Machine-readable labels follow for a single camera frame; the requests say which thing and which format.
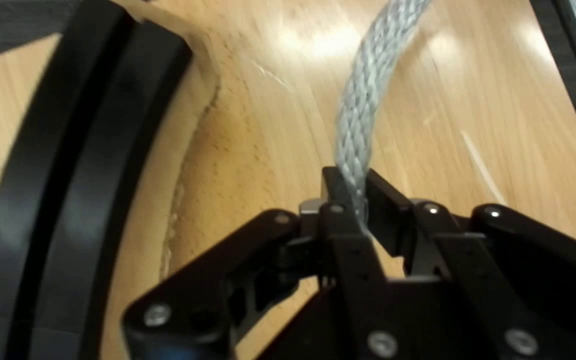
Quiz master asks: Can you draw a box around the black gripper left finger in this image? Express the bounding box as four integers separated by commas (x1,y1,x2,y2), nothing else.
123,167,387,360

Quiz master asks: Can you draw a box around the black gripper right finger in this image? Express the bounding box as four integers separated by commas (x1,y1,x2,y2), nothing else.
364,169,576,360

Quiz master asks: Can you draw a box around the white braided rope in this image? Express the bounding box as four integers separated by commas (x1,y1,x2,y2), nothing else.
332,0,437,245

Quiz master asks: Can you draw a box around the black curved board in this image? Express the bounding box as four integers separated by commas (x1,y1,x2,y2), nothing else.
0,0,194,360

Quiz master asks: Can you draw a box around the grey metal cart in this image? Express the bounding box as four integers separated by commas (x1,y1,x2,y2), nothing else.
530,0,576,186

